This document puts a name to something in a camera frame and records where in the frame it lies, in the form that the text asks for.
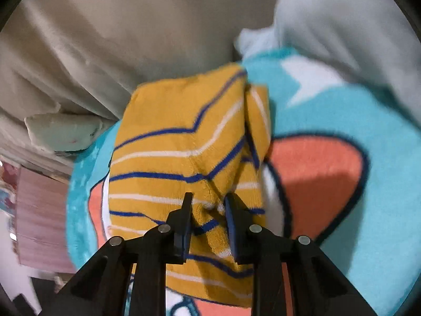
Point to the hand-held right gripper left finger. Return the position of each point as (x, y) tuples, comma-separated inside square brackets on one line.
[(188, 233)]

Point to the white floral pillow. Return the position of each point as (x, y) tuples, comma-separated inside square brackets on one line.
[(59, 131)]

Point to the beige curtain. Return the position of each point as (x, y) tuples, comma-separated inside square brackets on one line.
[(115, 39)]

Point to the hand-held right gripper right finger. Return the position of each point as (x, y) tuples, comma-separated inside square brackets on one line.
[(230, 233)]

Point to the turquoise star blanket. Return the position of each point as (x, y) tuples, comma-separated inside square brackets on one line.
[(329, 121)]

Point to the white plush toy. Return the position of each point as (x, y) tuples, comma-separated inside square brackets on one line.
[(329, 23)]

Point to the yellow striped sweater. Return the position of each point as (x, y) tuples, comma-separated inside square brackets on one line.
[(171, 131)]

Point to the pink wardrobe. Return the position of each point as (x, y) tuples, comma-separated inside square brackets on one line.
[(39, 217)]

